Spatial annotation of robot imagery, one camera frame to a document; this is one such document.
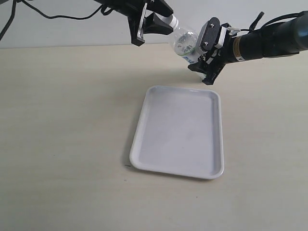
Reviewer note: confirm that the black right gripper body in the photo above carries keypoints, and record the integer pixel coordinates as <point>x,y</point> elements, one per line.
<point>210,56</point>

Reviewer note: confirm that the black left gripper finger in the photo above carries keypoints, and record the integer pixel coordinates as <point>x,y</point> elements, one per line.
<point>155,25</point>
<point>160,7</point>

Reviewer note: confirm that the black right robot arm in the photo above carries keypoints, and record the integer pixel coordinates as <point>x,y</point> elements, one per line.
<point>282,36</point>

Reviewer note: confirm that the clear Gatorade drink bottle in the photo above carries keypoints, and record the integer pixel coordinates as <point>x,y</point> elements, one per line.
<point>183,41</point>

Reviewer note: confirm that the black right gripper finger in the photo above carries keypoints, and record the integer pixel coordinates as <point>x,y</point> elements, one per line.
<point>212,73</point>
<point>200,66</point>

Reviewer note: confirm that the white plastic tray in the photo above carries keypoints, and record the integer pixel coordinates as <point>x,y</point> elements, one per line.
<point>179,132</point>

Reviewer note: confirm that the white bottle cap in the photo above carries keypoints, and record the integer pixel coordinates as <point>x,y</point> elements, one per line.
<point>172,21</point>

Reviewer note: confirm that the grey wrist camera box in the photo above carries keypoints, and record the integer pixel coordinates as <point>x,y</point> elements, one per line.
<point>212,35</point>

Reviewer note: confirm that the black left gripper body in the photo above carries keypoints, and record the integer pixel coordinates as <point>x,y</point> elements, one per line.
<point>134,10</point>

